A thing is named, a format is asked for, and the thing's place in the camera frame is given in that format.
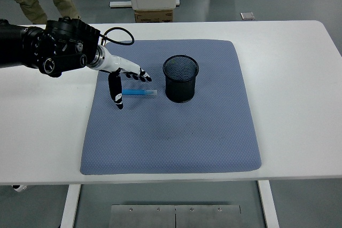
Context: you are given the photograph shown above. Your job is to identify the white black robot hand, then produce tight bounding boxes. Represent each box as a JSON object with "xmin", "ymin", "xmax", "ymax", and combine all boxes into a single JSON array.
[{"xmin": 99, "ymin": 48, "xmax": 152, "ymax": 111}]

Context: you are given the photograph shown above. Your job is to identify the blue marker pen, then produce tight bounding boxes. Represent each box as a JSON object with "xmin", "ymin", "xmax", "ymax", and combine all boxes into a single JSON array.
[{"xmin": 122, "ymin": 88, "xmax": 159, "ymax": 97}]

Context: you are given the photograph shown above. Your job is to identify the black mesh pen holder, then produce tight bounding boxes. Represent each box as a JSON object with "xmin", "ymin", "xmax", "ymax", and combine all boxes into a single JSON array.
[{"xmin": 162, "ymin": 54, "xmax": 200, "ymax": 104}]

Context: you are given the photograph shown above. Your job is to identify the brown cardboard box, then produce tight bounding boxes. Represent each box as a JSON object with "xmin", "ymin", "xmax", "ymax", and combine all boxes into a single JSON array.
[{"xmin": 134, "ymin": 9, "xmax": 174, "ymax": 23}]

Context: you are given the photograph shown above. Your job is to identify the blue-grey padded mat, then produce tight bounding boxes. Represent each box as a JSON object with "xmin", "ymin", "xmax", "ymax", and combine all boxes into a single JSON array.
[{"xmin": 80, "ymin": 39, "xmax": 262, "ymax": 176}]

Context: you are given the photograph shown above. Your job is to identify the white table leg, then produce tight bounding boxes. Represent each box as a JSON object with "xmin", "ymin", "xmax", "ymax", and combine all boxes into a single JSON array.
[
  {"xmin": 257, "ymin": 180, "xmax": 280, "ymax": 228},
  {"xmin": 59, "ymin": 184, "xmax": 81, "ymax": 228}
]

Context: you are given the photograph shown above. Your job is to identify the grey metal plate with screws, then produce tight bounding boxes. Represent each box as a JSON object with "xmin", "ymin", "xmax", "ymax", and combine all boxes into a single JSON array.
[
  {"xmin": 108, "ymin": 205, "xmax": 176, "ymax": 228},
  {"xmin": 175, "ymin": 205, "xmax": 242, "ymax": 228}
]

